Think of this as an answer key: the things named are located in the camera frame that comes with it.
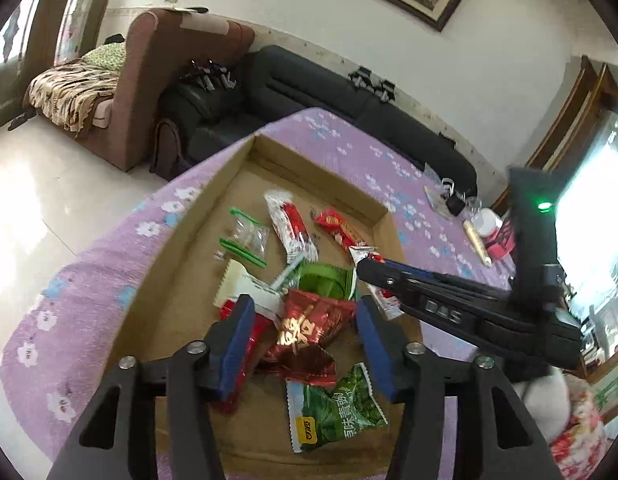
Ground white round container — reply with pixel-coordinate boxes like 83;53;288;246
470;208;506;239

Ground person's right forearm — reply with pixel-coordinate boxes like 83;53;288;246
516;364;574;454

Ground clear green-striped snack packet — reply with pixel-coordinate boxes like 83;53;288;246
218;207;271;269

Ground spare gripper on sofa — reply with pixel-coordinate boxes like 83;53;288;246
348;65;376;92
373;79;398;104

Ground cream tube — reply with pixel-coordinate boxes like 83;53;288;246
463;219;496;267

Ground black clip holder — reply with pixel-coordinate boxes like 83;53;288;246
443;180;468;217

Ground green pillow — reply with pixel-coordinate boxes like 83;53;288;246
83;42;126;69

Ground small green pea packet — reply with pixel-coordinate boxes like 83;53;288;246
275;255;358;307

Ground black tools on sofa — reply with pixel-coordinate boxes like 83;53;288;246
178;59;238;94

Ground dark slippers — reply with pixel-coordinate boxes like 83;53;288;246
8;111;41;132

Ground brown patterned blanket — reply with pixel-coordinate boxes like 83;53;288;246
23;56;121;137

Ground person's floral clothing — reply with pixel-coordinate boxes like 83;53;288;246
548;379;618;480

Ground red packet with black label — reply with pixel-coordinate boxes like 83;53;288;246
210;299;271;415

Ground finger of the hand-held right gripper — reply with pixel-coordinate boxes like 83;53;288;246
383;257;514;307
355;258;496;348

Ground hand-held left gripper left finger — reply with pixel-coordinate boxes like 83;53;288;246
46;294;257;480

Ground purple floral tablecloth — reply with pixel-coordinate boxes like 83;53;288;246
0;106;520;480

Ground black leather sofa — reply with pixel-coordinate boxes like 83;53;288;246
158;44;478;197

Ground large green pea packet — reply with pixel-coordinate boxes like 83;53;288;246
285;362;391;454

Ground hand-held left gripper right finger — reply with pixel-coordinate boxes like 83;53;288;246
355;295;564;480

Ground dark bag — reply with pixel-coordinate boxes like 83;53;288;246
148;118;191;182

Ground shallow cardboard box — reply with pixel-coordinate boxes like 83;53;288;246
109;132;425;478

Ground dark red gold-print packet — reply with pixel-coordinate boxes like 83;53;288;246
260;288;358;387

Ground brown armchair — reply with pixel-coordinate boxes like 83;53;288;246
92;7;256;172

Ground white and green snack packet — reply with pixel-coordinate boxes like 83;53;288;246
213;259;283;319

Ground bright window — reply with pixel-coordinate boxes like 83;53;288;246
553;120;618;363

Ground bottle in pink knit sleeve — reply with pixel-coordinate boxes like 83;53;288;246
485;216;518;262

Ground white packet with red label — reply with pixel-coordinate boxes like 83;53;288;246
263;189;320;264
348;244;406;322

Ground plain red snack packet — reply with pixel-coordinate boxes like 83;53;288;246
313;207;366;252

